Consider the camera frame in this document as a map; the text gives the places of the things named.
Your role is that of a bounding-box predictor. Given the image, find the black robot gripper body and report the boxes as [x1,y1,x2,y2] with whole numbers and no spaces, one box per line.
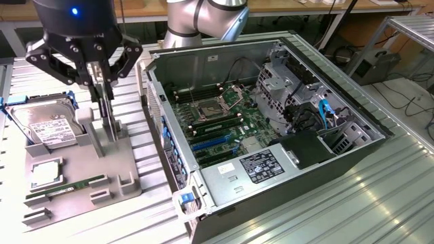
[32,0,123,65]

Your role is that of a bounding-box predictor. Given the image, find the thin graphics card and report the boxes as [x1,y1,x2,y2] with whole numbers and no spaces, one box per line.
[85,60,120,143]

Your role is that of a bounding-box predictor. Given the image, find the blue disk caddy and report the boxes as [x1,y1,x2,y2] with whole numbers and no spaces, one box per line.
[0,89,80,115]

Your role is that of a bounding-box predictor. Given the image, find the black RAM slots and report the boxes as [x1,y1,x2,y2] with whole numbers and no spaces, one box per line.
[171,84,225,104]

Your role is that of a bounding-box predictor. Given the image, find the silver hard disk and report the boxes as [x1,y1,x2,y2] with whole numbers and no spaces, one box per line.
[5,99,85,150]

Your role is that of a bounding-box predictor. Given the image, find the CPU socket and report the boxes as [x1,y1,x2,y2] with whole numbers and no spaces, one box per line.
[192,98,225,120]

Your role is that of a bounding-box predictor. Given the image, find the metal socket cover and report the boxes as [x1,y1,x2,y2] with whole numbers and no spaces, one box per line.
[216,84,246,108]

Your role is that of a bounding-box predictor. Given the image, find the installed green RAM stick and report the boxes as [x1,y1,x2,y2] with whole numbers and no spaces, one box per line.
[188,114,244,136]

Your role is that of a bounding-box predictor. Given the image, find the blue card retainer clips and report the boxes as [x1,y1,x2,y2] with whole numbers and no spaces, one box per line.
[160,116,189,176]

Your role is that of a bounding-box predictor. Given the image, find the blue expansion slot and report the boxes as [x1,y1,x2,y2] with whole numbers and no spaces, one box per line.
[189,134,228,151]

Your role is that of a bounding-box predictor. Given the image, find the grey parts rack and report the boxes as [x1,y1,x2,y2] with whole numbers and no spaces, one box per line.
[21,106,144,227]

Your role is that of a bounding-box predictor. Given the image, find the silver disk bay cage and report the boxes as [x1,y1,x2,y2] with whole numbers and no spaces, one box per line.
[254,45,327,128]

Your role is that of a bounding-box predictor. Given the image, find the green motherboard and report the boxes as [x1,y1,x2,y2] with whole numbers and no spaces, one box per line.
[168,83,284,169]

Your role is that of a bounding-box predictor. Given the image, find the silver CPU chip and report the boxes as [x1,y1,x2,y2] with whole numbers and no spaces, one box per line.
[31,160,63,189]

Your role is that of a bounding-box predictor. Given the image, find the wooden desk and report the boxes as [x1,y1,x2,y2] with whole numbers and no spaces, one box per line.
[113,0,424,19]

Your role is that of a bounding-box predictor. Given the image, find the grey power supply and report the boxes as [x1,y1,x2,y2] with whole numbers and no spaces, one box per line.
[199,144,303,207]

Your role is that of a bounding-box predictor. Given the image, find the grey box on floor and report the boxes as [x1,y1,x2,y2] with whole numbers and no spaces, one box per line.
[344,49,402,86]

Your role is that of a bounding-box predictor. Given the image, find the open black PC case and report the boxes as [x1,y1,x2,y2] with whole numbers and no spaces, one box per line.
[136,29,396,244]

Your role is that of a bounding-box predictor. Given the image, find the black disk wire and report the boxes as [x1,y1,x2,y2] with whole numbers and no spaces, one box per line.
[227,56,263,82]

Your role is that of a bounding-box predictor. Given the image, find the black wire bundle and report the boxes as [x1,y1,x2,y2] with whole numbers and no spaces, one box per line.
[283,103,323,133]

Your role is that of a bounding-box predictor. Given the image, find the blue disk wire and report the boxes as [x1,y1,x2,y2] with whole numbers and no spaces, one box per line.
[318,97,332,131]

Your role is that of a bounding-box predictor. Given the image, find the black fan duct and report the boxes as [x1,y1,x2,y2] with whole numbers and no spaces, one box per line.
[279,131,336,170]

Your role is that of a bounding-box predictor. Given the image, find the metal frame table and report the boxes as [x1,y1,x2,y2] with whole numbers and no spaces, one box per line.
[371,15,434,67]

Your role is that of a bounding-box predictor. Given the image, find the black floor cables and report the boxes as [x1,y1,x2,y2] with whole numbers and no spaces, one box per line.
[318,0,434,117]

